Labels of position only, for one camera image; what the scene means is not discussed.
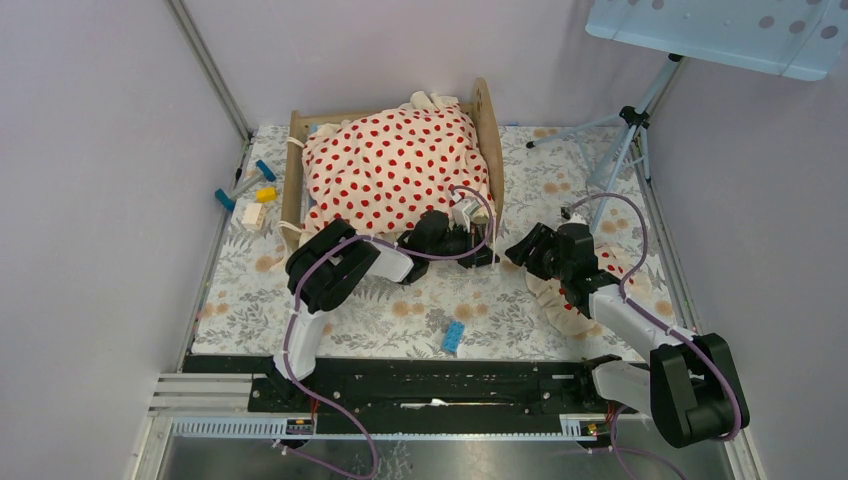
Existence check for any floral table mat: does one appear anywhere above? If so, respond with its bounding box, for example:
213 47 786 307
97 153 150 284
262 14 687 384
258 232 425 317
191 126 682 360

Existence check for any wooden pet bed frame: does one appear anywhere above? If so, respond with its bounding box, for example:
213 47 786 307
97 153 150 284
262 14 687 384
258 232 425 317
278 77 506 252

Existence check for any yellow toy block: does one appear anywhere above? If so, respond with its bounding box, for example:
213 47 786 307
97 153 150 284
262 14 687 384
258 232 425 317
256 187 278 204

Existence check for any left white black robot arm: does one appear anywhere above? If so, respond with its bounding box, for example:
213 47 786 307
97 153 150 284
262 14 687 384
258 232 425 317
271 211 498 411

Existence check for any grey tripod stand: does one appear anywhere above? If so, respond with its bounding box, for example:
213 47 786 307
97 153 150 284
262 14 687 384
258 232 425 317
526 54 684 193

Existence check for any light blue perforated tray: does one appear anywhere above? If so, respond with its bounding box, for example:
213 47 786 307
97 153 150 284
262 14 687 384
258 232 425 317
586 0 847 81

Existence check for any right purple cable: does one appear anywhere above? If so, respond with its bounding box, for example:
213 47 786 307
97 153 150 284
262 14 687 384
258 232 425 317
563 192 745 480

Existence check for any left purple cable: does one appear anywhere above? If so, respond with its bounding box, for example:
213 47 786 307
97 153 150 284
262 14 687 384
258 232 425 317
281 185 497 480

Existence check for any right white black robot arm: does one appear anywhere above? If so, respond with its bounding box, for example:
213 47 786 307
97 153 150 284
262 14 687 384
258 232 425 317
505 222 750 448

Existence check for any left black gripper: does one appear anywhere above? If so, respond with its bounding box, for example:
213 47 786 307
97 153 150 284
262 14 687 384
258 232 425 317
425 221 499 268

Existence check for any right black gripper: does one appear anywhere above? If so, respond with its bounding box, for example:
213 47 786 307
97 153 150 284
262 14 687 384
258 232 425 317
504 222 571 282

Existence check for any large strawberry print cushion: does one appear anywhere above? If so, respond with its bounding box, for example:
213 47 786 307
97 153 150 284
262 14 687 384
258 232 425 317
298 91 497 240

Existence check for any purple cable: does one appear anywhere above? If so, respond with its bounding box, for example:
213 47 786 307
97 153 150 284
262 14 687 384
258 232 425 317
563 192 745 480
281 185 497 480

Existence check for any blue toy brick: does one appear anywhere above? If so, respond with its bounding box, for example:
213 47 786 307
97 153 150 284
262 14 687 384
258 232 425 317
441 321 465 356

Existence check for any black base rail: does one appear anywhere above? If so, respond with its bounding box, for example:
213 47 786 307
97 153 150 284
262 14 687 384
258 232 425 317
183 355 613 436

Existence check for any beige wooden toy block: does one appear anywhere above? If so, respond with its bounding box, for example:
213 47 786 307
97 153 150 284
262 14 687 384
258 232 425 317
241 202 267 231

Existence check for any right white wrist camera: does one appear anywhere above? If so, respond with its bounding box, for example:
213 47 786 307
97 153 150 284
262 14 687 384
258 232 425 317
560 207 587 225

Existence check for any small strawberry print pillow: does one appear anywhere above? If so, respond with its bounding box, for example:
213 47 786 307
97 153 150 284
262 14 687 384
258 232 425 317
525 244 637 340

